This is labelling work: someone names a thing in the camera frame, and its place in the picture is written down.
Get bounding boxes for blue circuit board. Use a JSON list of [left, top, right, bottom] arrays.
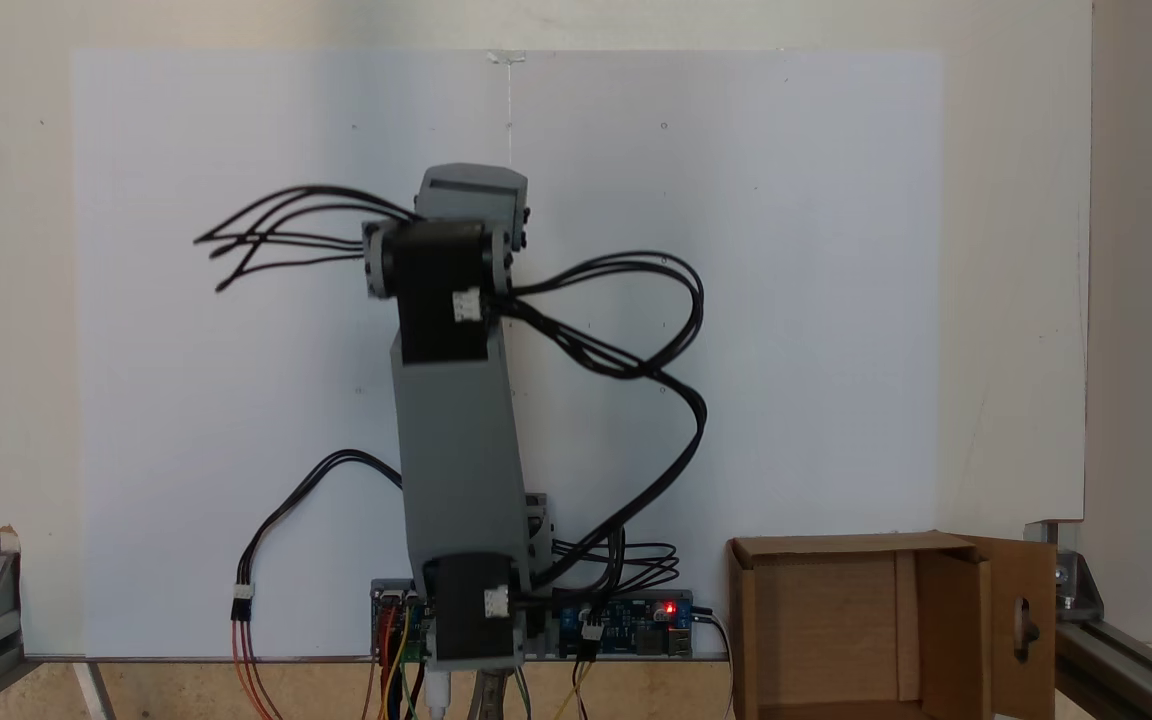
[[548, 590, 697, 661]]

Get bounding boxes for metal table clamp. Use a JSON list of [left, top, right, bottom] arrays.
[[469, 668, 529, 720]]

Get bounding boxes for open cardboard box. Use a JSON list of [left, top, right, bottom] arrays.
[[726, 530, 1057, 720]]

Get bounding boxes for black cable bundle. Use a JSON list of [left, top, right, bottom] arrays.
[[496, 250, 709, 601], [193, 184, 422, 294]]

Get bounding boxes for dark cable with white connector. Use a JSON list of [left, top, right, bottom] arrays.
[[231, 450, 404, 623]]

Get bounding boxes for circuit board with jumper wires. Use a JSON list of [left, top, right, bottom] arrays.
[[369, 578, 434, 663]]

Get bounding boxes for yellow green blue jumper wires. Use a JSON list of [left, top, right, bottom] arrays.
[[391, 610, 432, 720]]

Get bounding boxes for red orange jumper wires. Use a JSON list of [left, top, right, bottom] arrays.
[[231, 605, 412, 720]]

